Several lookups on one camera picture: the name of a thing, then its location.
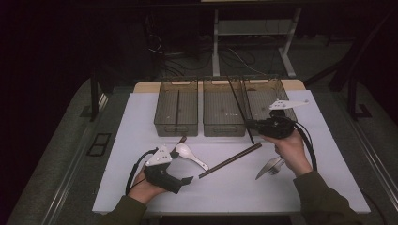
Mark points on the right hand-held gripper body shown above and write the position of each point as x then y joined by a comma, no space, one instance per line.
277,128

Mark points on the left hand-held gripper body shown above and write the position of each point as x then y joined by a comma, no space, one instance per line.
162,179

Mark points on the white ceramic spoon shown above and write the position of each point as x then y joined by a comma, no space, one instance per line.
184,151

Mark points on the brown wooden spoon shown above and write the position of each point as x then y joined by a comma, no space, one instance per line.
182,139

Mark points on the black chopstick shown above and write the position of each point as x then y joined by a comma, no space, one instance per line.
237,103
177,106

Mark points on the smoky clear plastic bin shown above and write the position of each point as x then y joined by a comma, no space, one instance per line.
187,106
261,100
220,106

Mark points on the brown chopstick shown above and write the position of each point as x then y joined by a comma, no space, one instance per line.
230,158

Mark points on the silver fork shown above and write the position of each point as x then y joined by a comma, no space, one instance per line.
277,168

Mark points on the person's right hand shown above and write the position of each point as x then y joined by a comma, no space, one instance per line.
292,151

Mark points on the white table mat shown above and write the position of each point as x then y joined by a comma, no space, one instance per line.
228,193

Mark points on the silver table knife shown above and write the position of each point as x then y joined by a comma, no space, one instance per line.
266,170

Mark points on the black metal stand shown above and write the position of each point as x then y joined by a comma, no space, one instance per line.
352,100
94,93

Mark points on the white metal stand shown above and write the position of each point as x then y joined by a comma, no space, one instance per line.
215,47

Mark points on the silver metal rail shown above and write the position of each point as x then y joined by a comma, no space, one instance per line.
375,162
67,184

